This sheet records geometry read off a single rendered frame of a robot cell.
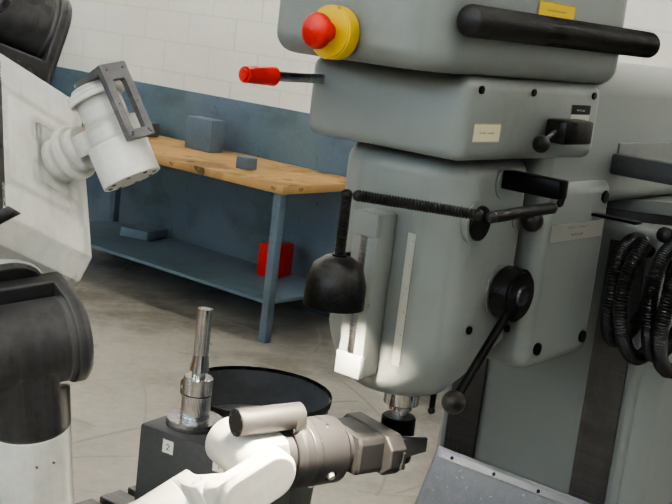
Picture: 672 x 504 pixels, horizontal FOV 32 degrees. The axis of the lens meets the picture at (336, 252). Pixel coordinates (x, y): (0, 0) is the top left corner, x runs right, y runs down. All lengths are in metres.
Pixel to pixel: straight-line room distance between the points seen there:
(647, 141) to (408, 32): 0.62
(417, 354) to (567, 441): 0.50
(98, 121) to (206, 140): 6.02
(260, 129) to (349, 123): 5.99
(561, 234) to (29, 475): 0.76
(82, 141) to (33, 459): 0.34
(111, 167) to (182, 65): 6.68
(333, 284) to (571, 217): 0.42
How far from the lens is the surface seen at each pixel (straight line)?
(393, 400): 1.57
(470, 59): 1.33
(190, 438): 1.86
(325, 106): 1.48
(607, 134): 1.69
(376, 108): 1.43
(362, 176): 1.48
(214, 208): 7.74
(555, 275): 1.62
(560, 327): 1.67
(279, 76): 1.41
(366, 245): 1.44
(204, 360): 1.87
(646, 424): 1.88
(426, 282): 1.44
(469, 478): 1.99
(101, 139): 1.29
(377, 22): 1.31
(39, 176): 1.32
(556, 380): 1.89
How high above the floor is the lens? 1.77
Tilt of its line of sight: 11 degrees down
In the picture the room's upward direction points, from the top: 7 degrees clockwise
